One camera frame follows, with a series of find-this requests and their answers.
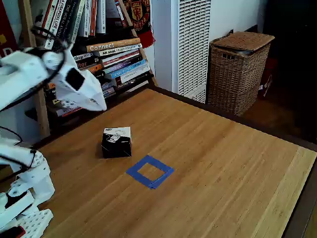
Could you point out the black and white cardboard box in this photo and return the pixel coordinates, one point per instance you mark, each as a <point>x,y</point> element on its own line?
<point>116,146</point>

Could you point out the blue tape square target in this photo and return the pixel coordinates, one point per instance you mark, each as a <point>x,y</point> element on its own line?
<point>140,177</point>

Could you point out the black science book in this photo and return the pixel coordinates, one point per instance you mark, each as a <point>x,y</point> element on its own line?
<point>100,74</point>

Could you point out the white pink book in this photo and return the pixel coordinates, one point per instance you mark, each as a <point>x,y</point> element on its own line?
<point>67,112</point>

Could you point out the grey blue book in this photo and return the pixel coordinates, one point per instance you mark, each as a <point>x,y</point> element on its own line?
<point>109,92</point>

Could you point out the orange flat book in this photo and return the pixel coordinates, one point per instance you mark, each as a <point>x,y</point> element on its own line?
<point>95,68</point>

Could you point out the black no filter book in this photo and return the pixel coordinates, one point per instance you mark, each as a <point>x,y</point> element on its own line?
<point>86,64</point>

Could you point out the grey white flat book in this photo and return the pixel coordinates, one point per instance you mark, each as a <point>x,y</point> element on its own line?
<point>83,56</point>

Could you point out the purple book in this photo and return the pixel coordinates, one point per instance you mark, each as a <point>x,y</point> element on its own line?
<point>121,67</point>

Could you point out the light blue book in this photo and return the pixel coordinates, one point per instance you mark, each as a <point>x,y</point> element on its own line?
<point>128,70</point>

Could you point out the dark maroon book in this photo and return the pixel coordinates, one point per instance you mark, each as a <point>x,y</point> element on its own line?
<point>123,61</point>

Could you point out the black flat book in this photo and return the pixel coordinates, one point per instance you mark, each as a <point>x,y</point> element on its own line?
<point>133,81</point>

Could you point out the red and white book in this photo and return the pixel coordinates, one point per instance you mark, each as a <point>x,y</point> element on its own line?
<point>121,55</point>

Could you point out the tan Connect book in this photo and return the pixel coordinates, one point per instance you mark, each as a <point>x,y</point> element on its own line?
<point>111,45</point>

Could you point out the grey upright book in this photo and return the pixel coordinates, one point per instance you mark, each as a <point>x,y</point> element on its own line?
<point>76,22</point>

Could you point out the dark Moral Animal book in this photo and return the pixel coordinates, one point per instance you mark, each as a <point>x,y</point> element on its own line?
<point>65,19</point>

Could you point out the white book red lettering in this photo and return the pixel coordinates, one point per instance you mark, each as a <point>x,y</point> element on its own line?
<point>55,19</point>

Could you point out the thin white book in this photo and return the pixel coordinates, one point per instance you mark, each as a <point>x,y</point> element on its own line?
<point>87,17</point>

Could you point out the orange spine book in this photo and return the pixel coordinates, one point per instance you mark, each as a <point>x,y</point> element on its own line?
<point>93,17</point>

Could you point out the red spine book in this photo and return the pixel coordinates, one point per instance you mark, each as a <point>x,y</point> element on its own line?
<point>47,15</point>

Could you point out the white upright book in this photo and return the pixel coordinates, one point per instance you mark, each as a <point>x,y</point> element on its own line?
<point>101,15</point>

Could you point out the wooden ladder bookshelf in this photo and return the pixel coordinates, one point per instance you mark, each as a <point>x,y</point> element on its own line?
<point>26,24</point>

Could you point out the leaning red book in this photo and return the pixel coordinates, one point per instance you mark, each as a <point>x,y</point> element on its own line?
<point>121,13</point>

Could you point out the red poster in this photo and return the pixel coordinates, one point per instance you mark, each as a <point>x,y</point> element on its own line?
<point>6,29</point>

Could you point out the red football scarf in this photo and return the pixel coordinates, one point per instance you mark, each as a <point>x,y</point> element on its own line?
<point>140,15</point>

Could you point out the brown wicker basket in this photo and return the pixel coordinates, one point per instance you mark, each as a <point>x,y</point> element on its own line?
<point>235,74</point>

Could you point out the red and black clamp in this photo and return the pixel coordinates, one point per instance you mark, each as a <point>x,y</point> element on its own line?
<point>13,233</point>

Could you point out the red bag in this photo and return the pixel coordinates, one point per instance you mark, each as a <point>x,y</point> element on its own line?
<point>268,77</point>

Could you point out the white perforated base plate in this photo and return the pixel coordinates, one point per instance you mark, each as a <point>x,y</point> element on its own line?
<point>37,220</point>

